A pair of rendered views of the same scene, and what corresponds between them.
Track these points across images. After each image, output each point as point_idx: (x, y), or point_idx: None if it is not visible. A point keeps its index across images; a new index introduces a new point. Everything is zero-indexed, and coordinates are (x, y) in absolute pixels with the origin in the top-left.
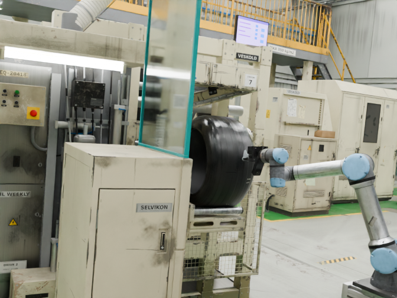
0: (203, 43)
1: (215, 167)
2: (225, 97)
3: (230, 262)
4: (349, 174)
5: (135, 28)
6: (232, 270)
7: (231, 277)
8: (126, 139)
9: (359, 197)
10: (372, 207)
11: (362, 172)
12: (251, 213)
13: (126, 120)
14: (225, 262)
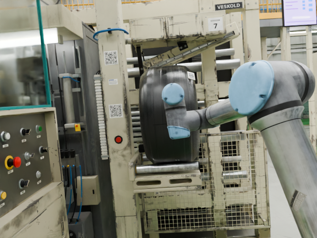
0: (177, 4)
1: (143, 121)
2: (198, 49)
3: (278, 203)
4: (237, 104)
5: None
6: (275, 212)
7: (270, 220)
8: (89, 104)
9: (267, 148)
10: (292, 169)
11: (256, 95)
12: (260, 163)
13: (87, 88)
14: (272, 204)
